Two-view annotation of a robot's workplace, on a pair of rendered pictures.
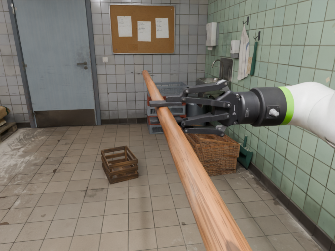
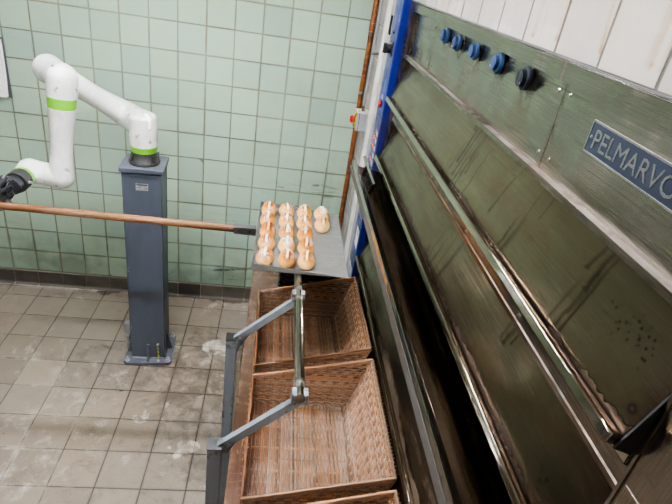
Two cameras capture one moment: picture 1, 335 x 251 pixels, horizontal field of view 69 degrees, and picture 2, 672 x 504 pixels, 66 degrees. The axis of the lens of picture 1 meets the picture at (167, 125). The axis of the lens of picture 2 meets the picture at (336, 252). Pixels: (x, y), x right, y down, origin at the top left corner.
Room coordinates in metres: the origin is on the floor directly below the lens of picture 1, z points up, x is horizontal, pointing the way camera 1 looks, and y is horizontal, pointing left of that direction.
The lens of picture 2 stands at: (-0.81, 1.75, 2.19)
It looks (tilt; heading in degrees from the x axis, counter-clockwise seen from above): 29 degrees down; 270
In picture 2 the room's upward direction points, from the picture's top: 10 degrees clockwise
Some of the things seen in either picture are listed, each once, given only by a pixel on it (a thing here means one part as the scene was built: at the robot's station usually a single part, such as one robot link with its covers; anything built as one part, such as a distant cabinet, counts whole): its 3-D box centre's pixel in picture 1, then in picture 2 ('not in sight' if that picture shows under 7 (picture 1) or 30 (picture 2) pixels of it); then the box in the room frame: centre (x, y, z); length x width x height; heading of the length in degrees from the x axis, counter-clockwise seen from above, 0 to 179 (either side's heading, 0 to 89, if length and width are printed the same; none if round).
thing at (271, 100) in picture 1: (263, 107); (19, 181); (0.55, -0.22, 1.20); 0.12 x 0.06 x 0.09; 8
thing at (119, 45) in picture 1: (143, 30); not in sight; (4.14, 0.38, 1.55); 1.04 x 0.03 x 0.74; 98
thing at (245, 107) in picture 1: (232, 108); (9, 187); (0.54, -0.15, 1.19); 0.09 x 0.07 x 0.08; 98
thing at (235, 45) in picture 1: (235, 49); not in sight; (3.00, -0.80, 1.28); 0.09 x 0.09 x 0.20; 8
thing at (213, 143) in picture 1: (208, 138); not in sight; (2.54, -0.46, 0.32); 0.56 x 0.49 x 0.28; 16
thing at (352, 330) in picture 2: not in sight; (308, 329); (-0.75, -0.16, 0.72); 0.56 x 0.49 x 0.28; 99
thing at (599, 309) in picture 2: not in sight; (461, 151); (-1.11, 0.37, 1.80); 1.79 x 0.11 x 0.19; 98
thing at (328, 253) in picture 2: not in sight; (300, 235); (-0.66, -0.16, 1.19); 0.55 x 0.36 x 0.03; 98
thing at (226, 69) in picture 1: (211, 92); not in sight; (3.34, -0.61, 0.71); 0.47 x 0.36 x 0.91; 8
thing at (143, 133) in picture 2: not in sight; (142, 130); (0.19, -0.65, 1.36); 0.16 x 0.13 x 0.19; 138
